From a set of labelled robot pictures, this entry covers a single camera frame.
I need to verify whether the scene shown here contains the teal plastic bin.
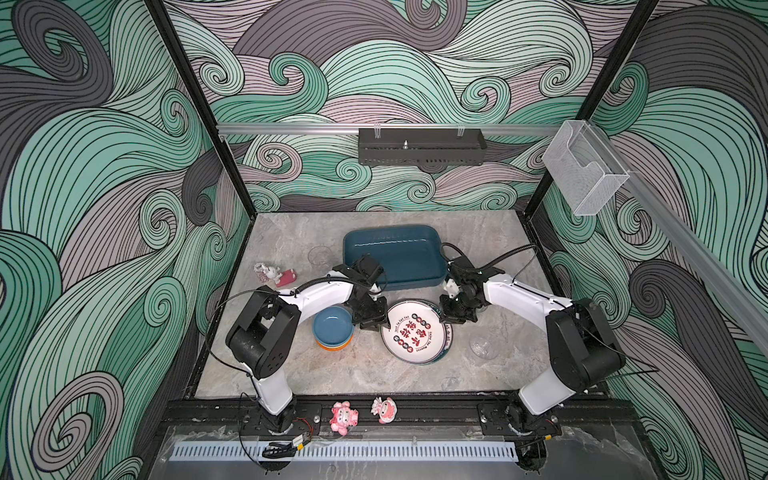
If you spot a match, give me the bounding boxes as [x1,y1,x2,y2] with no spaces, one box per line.
[343,224,447,291]

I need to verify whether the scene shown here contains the black right rear frame post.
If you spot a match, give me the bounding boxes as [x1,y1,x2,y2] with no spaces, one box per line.
[522,0,659,221]

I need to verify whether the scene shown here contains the orange shallow bowl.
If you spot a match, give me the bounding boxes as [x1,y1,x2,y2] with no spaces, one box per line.
[315,336,354,351]

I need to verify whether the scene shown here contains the white slotted cable duct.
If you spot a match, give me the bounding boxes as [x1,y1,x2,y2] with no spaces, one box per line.
[169,440,518,463]

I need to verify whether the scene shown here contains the clear plastic cup near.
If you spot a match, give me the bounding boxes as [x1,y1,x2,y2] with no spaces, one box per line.
[469,334,500,361]

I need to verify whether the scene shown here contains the aluminium wall rail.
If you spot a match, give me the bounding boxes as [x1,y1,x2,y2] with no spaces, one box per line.
[216,122,560,137]

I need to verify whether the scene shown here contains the white plate red characters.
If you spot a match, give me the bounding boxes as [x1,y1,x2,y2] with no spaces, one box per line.
[381,299,445,365]

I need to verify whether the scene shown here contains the clear acrylic wall holder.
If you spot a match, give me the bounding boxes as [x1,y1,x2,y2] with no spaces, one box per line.
[542,120,629,217]

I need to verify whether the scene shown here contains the blue shallow bowl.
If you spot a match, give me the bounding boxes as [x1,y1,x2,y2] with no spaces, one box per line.
[312,306,354,347]

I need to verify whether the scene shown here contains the pink white small figure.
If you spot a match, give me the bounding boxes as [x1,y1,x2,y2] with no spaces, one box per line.
[371,397,398,425]

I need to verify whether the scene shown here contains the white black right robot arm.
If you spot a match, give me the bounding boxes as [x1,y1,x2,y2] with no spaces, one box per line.
[440,256,626,416]

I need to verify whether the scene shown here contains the black perforated wall tray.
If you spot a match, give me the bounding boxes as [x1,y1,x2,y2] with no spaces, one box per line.
[357,129,488,171]

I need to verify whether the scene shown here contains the white plate dark green rim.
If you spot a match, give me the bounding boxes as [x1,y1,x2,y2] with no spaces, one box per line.
[424,300,454,364]

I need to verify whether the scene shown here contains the pink plush pig figure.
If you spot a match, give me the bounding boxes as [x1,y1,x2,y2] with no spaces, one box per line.
[330,401,359,437]

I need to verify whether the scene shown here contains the pink white toy on table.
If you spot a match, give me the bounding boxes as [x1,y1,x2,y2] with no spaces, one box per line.
[254,263,297,289]

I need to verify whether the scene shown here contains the black frame post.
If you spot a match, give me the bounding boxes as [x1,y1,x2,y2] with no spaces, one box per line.
[144,0,257,221]
[522,0,659,221]

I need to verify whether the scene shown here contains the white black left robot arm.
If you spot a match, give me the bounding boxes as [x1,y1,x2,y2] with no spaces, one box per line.
[225,255,389,416]

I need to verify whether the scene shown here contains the black left rear frame post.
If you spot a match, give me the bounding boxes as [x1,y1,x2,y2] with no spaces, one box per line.
[144,0,257,221]

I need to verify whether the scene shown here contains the clear cup left rear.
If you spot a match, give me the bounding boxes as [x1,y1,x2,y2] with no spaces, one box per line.
[307,245,335,272]

